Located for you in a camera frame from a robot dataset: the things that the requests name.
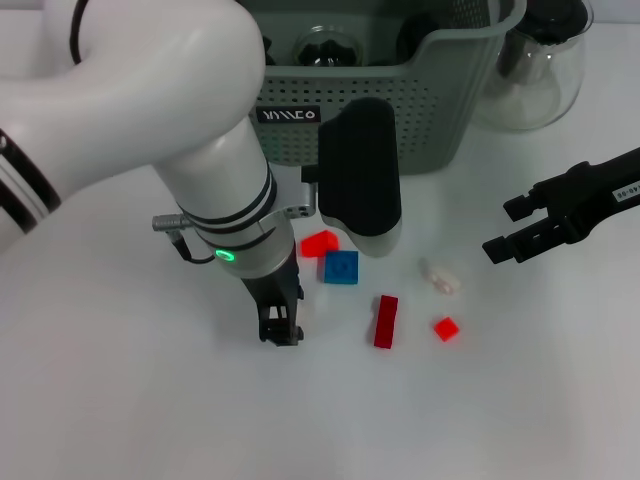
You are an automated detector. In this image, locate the dark red long brick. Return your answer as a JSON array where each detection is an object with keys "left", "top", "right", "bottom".
[{"left": 373, "top": 294, "right": 400, "bottom": 349}]

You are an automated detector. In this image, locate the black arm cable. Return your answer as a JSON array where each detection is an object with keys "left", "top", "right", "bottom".
[{"left": 69, "top": 0, "right": 90, "bottom": 66}]

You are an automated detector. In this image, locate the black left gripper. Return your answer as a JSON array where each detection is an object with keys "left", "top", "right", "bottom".
[{"left": 242, "top": 257, "right": 305, "bottom": 349}]

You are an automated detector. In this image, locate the grey perforated storage basket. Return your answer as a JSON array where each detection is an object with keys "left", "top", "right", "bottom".
[{"left": 249, "top": 0, "right": 529, "bottom": 176}]

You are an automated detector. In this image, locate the red sloped building brick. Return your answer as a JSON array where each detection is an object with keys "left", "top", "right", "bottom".
[{"left": 299, "top": 228, "right": 341, "bottom": 259}]

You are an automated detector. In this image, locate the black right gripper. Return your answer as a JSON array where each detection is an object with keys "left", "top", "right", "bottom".
[{"left": 483, "top": 147, "right": 640, "bottom": 265}]

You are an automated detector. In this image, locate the left wrist camera housing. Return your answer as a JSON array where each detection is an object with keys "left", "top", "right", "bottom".
[{"left": 269, "top": 97, "right": 404, "bottom": 259}]

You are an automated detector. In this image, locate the blue square building brick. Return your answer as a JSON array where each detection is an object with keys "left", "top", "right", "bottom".
[{"left": 323, "top": 249, "right": 360, "bottom": 285}]

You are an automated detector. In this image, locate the small red building brick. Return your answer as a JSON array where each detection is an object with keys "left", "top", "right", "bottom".
[{"left": 433, "top": 315, "right": 461, "bottom": 343}]

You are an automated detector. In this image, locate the glass teapot black lid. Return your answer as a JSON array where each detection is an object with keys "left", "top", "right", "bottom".
[{"left": 472, "top": 0, "right": 594, "bottom": 132}]

